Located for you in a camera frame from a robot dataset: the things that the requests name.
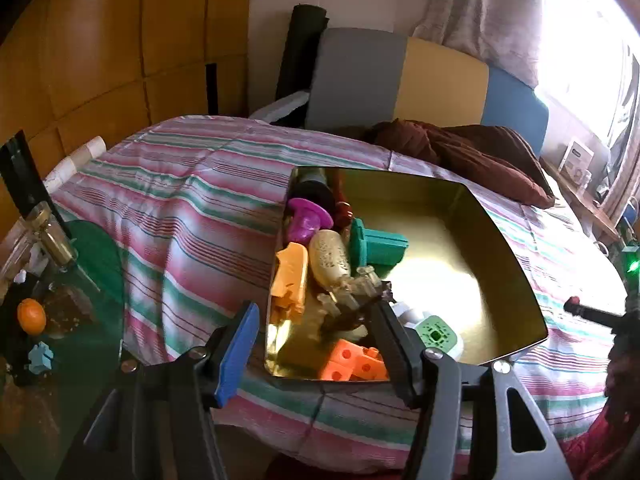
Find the wooden wardrobe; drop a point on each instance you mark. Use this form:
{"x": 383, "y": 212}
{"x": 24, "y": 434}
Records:
{"x": 125, "y": 50}

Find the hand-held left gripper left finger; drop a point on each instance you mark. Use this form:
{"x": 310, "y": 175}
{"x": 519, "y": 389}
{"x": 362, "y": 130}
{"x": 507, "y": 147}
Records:
{"x": 237, "y": 355}

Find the green plastic toy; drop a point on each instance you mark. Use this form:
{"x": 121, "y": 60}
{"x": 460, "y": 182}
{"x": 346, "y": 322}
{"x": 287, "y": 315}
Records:
{"x": 380, "y": 247}

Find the grey yellow blue headboard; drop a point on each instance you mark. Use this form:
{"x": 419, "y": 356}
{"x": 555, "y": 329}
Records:
{"x": 440, "y": 80}

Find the orange plastic toy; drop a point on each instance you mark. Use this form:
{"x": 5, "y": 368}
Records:
{"x": 290, "y": 275}

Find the tall black box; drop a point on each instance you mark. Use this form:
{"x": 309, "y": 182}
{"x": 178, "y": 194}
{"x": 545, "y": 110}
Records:
{"x": 20, "y": 170}

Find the black rolled mat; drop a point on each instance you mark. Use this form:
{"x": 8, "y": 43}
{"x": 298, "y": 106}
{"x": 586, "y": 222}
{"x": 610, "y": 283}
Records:
{"x": 300, "y": 55}

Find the orange fruit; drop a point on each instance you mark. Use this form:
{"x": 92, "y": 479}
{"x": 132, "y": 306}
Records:
{"x": 31, "y": 315}

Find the brown quilt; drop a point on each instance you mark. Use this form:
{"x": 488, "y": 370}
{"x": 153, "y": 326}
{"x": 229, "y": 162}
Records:
{"x": 475, "y": 160}

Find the clear plastic figure toy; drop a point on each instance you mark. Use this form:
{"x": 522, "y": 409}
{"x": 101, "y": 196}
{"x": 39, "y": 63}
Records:
{"x": 360, "y": 285}

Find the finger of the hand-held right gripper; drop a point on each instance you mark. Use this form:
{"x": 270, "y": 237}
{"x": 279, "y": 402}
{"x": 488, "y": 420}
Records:
{"x": 595, "y": 315}

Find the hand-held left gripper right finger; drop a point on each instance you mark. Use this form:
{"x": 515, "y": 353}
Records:
{"x": 395, "y": 355}

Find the clear glass jar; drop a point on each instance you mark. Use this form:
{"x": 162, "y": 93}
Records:
{"x": 17, "y": 260}

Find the glass bottle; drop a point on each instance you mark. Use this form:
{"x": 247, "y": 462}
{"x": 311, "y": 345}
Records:
{"x": 50, "y": 237}

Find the red clothing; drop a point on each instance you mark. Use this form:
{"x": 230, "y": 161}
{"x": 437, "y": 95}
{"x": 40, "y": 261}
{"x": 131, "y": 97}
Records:
{"x": 600, "y": 440}

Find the wooden nightstand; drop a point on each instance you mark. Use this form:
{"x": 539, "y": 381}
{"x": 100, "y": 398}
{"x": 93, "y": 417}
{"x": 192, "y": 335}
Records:
{"x": 582, "y": 200}

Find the patterned beige curtain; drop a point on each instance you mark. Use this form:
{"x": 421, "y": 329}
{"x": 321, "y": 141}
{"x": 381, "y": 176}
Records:
{"x": 480, "y": 10}

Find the bright window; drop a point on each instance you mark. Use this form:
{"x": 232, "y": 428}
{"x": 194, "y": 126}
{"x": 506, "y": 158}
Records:
{"x": 575, "y": 35}

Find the white paper roll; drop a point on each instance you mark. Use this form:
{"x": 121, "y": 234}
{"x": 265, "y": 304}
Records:
{"x": 75, "y": 160}

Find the green glass table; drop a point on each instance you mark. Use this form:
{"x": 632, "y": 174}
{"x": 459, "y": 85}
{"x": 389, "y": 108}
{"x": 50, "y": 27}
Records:
{"x": 95, "y": 260}

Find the small blue toy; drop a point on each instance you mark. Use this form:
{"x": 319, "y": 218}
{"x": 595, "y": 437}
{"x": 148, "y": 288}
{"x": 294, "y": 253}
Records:
{"x": 40, "y": 357}

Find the gold metal tin box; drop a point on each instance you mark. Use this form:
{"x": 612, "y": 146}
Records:
{"x": 450, "y": 240}

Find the cream oval toy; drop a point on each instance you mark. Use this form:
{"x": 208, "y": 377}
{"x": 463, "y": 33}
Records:
{"x": 327, "y": 255}

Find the orange block toy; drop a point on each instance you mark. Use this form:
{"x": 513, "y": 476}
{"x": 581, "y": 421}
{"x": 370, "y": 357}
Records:
{"x": 350, "y": 362}

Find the striped pink green bedsheet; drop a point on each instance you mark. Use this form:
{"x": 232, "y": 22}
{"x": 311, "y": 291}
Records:
{"x": 200, "y": 210}

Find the white foam piece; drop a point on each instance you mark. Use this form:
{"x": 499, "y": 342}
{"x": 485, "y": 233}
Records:
{"x": 280, "y": 110}

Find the white carton box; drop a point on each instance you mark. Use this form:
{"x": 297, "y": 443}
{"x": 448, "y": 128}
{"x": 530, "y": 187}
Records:
{"x": 575, "y": 157}

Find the magenta spool toy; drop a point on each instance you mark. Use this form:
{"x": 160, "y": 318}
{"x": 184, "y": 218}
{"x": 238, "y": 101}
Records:
{"x": 305, "y": 215}

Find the brown speckled block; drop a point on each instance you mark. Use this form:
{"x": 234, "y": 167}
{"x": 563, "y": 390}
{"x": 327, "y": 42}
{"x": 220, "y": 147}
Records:
{"x": 67, "y": 310}

